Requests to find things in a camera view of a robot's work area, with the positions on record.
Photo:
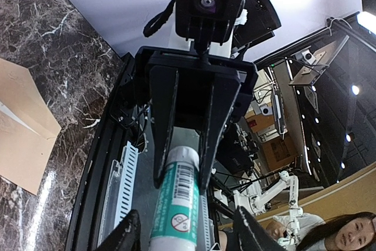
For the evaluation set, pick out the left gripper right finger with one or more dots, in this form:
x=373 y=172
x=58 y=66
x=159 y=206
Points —
x=249 y=235

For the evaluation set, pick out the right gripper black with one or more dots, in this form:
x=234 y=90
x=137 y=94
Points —
x=192 y=92

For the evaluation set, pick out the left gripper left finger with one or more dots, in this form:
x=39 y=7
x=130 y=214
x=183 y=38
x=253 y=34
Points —
x=126 y=236

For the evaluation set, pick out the green white glue stick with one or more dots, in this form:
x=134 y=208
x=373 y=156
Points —
x=176 y=215

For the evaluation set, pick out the brown paper envelope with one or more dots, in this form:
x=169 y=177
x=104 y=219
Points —
x=24 y=154

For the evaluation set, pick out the cream decorated letter paper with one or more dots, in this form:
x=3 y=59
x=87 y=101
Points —
x=10 y=114

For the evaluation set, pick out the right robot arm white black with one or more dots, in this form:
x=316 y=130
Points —
x=257 y=23

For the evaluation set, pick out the black front table rail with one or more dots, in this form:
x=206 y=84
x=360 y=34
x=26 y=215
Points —
x=106 y=146

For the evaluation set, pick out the white slotted cable duct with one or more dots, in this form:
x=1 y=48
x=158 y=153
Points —
x=127 y=181

